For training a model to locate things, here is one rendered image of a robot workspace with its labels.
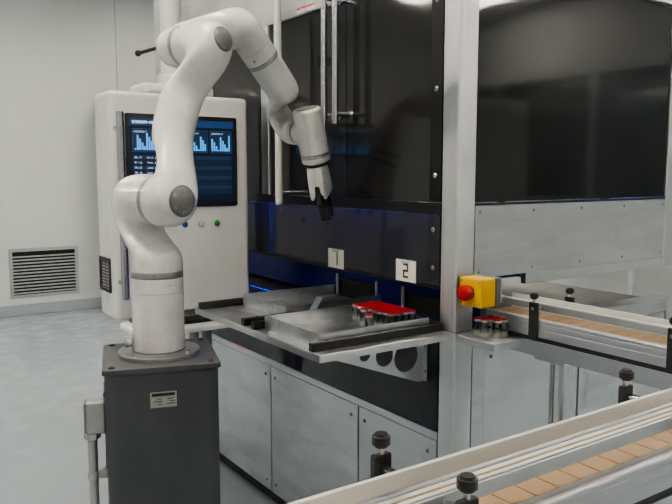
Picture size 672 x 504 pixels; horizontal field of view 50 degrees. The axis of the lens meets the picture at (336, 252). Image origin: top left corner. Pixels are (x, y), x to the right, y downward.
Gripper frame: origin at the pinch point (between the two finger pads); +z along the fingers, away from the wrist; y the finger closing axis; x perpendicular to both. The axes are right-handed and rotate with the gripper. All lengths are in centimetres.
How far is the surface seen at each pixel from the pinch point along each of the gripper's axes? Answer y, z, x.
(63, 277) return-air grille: -336, 160, -357
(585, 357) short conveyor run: 49, 23, 67
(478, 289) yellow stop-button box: 38, 10, 44
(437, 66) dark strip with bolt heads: 9, -39, 39
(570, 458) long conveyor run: 126, -13, 59
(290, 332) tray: 48.2, 12.9, -1.5
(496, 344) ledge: 44, 22, 48
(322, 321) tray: 29.3, 21.0, 1.0
